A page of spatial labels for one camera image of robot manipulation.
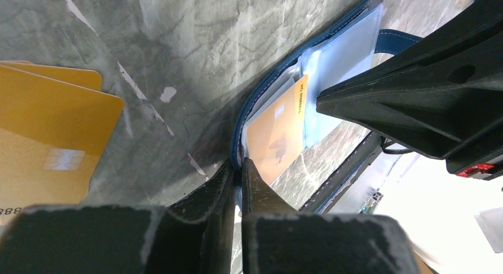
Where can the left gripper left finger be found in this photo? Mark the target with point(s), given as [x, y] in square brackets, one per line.
[193, 235]

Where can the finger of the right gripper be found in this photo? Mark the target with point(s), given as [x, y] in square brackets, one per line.
[441, 97]

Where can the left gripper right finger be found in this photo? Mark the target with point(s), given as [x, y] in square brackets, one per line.
[277, 238]

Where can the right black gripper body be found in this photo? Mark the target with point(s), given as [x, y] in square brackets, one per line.
[481, 159]

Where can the gold VIP card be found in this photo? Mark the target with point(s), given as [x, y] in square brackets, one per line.
[275, 136]

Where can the blue leather card holder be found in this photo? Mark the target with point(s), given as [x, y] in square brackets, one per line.
[344, 50]

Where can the gold card stack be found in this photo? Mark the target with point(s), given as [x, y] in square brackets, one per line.
[55, 125]

